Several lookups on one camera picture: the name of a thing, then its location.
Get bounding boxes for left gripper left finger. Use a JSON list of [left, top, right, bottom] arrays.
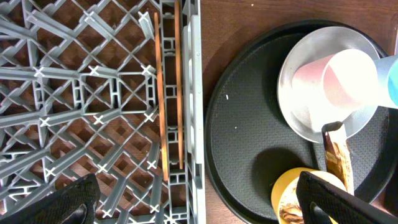
[[1, 174, 100, 224]]

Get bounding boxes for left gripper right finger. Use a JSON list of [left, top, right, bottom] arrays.
[[296, 171, 397, 224]]

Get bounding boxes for yellow bowl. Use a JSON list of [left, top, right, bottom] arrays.
[[271, 167, 346, 224]]

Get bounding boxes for gold brown snack wrapper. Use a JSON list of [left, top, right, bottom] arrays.
[[322, 121, 354, 195]]

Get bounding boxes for pink cup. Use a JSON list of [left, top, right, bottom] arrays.
[[292, 49, 377, 132]]

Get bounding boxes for blue cup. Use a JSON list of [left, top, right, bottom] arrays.
[[374, 55, 397, 109]]

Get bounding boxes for food scraps and rice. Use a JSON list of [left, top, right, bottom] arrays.
[[279, 187, 304, 224]]

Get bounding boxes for grey plastic dishwasher rack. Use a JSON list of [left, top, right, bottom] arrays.
[[1, 0, 206, 223]]

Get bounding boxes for grey round plate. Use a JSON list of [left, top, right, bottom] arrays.
[[277, 24, 387, 143]]

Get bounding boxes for round black serving tray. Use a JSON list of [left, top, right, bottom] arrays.
[[205, 20, 397, 223]]

